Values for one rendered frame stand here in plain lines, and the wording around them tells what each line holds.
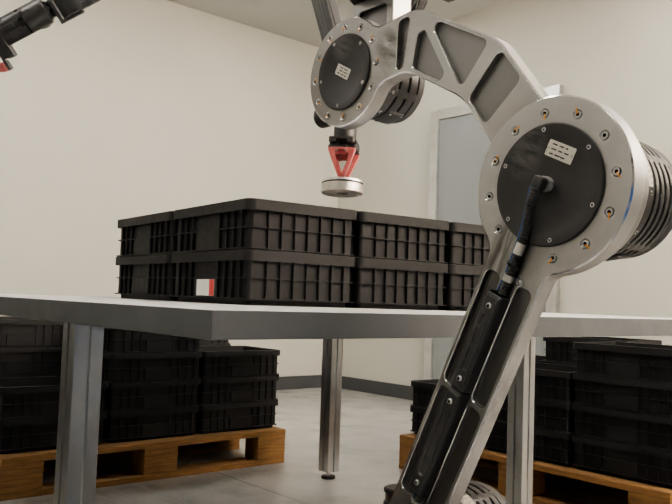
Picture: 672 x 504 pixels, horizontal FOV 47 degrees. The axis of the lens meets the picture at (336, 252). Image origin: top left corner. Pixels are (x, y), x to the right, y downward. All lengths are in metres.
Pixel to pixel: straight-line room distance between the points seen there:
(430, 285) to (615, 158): 1.04
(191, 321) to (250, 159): 4.94
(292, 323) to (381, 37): 0.55
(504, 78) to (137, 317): 0.66
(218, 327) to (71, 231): 4.26
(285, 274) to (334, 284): 0.14
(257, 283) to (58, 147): 3.71
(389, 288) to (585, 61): 3.46
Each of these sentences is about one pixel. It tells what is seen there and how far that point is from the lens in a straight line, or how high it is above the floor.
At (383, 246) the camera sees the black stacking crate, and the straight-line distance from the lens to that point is 1.89.
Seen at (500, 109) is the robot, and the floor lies 1.01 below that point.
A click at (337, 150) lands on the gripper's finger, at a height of 1.08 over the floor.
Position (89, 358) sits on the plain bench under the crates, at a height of 0.59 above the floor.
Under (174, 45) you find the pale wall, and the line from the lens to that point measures 5.82.
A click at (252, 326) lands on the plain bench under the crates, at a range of 1.08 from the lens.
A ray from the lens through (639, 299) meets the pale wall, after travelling 4.76.
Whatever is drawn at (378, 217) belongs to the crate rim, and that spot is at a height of 0.92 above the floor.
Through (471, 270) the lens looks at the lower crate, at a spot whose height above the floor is 0.81.
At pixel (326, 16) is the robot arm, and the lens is 2.07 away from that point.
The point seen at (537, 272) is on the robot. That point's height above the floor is 0.76.
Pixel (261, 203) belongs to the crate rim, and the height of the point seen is 0.92.
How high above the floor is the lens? 0.72
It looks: 3 degrees up
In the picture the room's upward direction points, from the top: 2 degrees clockwise
